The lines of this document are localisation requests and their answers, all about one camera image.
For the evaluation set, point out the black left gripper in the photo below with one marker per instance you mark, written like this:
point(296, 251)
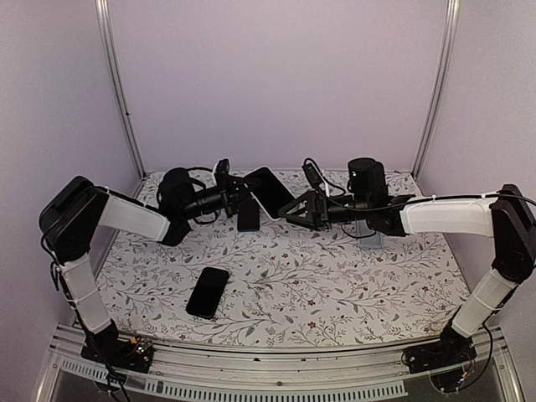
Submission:
point(232, 193)

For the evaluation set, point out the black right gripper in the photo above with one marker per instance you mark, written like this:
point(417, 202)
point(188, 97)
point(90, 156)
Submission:
point(313, 218)

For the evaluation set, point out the black phone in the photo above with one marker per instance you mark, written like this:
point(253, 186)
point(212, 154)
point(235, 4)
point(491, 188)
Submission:
point(248, 216)
point(207, 293)
point(272, 192)

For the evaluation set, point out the light blue phone case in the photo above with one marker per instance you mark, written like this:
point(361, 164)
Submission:
point(368, 238)

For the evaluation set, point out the right arm base with board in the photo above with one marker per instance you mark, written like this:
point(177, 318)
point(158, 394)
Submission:
point(447, 362)

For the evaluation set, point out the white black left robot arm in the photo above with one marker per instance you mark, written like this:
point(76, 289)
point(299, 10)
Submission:
point(68, 224)

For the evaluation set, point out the left arm base with board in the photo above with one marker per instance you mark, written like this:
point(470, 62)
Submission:
point(134, 354)

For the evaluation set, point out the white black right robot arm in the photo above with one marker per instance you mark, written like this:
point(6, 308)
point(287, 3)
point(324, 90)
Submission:
point(503, 216)

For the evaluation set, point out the black phone lying on table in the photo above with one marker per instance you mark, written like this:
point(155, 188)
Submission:
point(207, 293)

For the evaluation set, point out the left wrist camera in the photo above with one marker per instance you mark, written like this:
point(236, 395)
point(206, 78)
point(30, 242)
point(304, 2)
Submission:
point(220, 172)

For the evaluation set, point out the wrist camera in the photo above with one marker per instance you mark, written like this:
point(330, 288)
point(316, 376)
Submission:
point(312, 174)
point(220, 172)

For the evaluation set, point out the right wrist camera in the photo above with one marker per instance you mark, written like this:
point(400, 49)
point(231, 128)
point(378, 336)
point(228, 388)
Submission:
point(312, 174)

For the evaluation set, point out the front aluminium rail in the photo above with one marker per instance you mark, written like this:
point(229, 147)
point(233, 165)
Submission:
point(183, 371)

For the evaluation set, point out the left aluminium frame post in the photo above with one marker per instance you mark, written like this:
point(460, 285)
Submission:
point(107, 38)

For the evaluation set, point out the aluminium frame post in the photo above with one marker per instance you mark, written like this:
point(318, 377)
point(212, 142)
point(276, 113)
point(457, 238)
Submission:
point(107, 38)
point(446, 51)

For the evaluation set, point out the right aluminium frame post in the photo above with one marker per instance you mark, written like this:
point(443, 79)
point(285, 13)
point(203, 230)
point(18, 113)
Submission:
point(446, 51)

